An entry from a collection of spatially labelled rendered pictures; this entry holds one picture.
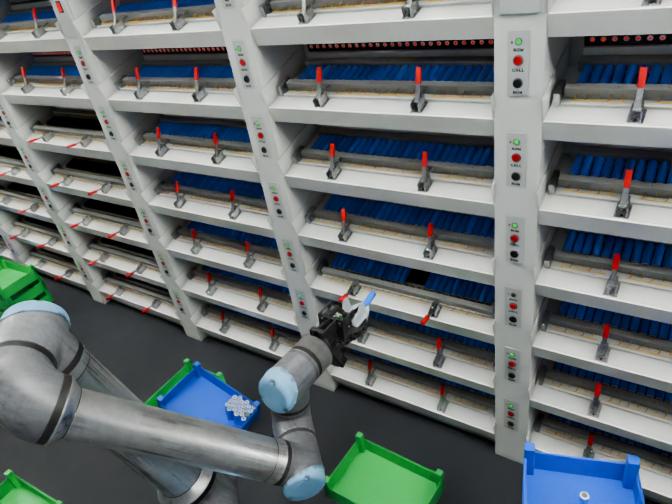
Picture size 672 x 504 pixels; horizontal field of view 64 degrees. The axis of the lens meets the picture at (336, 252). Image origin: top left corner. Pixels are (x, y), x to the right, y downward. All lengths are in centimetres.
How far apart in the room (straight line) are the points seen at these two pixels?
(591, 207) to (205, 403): 146
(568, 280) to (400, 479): 82
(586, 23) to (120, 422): 105
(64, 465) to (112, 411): 125
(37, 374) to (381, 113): 86
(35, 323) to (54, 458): 127
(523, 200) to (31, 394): 99
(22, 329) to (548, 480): 102
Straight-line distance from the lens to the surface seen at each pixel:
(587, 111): 117
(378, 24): 123
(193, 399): 211
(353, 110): 133
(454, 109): 123
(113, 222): 253
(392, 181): 139
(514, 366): 154
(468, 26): 115
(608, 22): 109
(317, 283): 174
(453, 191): 131
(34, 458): 237
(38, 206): 302
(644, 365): 146
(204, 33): 156
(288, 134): 156
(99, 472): 217
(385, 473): 182
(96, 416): 102
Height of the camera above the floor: 149
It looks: 32 degrees down
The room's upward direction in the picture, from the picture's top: 11 degrees counter-clockwise
